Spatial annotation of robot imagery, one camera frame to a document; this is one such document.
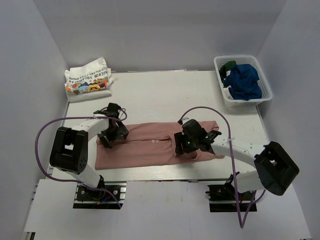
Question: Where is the pink printed t shirt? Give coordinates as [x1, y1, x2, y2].
[94, 122, 224, 170]

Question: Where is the blue t shirt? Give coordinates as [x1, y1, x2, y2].
[223, 64, 262, 101]

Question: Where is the white and green t shirt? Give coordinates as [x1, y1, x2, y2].
[218, 60, 237, 88]

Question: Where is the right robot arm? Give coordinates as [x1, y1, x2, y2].
[174, 118, 300, 200]

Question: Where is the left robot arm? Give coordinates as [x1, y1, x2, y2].
[49, 103, 129, 200]

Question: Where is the folded white printed t shirt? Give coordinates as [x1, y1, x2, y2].
[64, 57, 114, 103]

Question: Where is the white plastic basket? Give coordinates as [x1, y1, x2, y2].
[213, 55, 273, 107]

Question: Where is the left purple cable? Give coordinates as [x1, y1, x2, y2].
[35, 107, 129, 210]

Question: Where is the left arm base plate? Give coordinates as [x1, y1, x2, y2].
[73, 182, 127, 210]

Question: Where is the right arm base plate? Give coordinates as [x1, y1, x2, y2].
[205, 184, 253, 213]

